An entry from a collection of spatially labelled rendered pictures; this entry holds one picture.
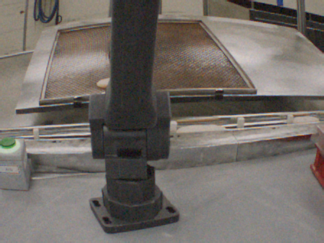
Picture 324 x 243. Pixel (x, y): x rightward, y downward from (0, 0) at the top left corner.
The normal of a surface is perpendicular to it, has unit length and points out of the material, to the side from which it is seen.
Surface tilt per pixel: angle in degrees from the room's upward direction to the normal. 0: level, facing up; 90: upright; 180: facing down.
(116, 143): 90
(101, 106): 38
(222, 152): 90
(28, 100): 10
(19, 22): 90
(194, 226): 0
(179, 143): 0
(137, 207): 90
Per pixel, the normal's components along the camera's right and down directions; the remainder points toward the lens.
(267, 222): 0.01, -0.92
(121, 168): 0.09, 0.39
